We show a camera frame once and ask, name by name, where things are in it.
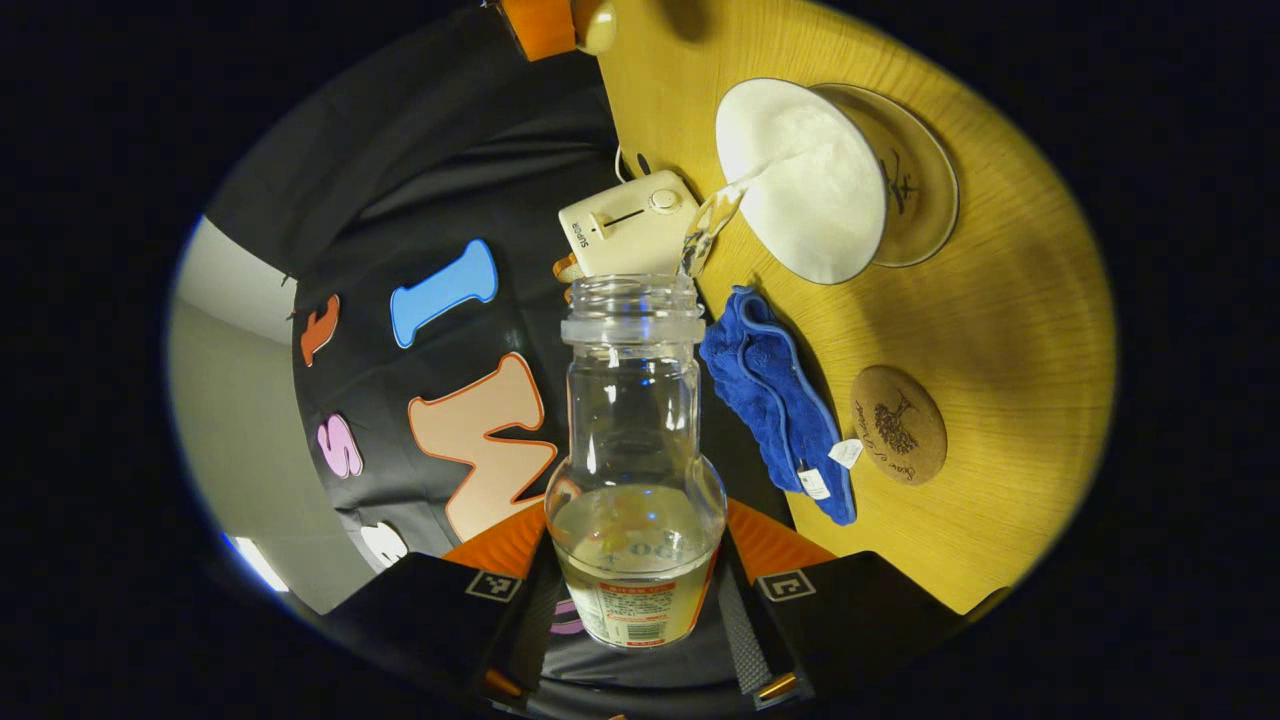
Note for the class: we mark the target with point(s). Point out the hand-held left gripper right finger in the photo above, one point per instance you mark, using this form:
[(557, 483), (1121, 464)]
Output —
[(745, 640)]

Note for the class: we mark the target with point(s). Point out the toast slice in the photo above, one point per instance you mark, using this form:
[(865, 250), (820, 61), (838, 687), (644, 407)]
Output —
[(565, 270)]

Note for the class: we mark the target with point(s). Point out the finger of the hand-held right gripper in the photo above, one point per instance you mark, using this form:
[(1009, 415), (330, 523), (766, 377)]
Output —
[(540, 25)]

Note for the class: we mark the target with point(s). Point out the black backdrop cloth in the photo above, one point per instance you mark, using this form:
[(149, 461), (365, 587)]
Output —
[(400, 200)]

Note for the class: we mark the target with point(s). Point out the round cork coaster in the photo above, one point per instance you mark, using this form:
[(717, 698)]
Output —
[(900, 425)]

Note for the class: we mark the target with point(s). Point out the cream toaster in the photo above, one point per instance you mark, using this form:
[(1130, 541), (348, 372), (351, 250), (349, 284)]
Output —
[(630, 235)]

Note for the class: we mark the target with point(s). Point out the blue towel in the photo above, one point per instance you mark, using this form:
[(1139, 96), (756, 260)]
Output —
[(770, 400)]

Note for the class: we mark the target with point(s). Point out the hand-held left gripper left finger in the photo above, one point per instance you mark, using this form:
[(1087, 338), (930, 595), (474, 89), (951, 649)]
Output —
[(530, 630)]

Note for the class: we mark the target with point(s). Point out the clear glass water bottle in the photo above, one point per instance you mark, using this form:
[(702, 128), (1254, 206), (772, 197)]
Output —
[(635, 430)]

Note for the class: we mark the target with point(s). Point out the cream ceramic teacup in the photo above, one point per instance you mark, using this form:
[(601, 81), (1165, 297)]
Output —
[(810, 190)]

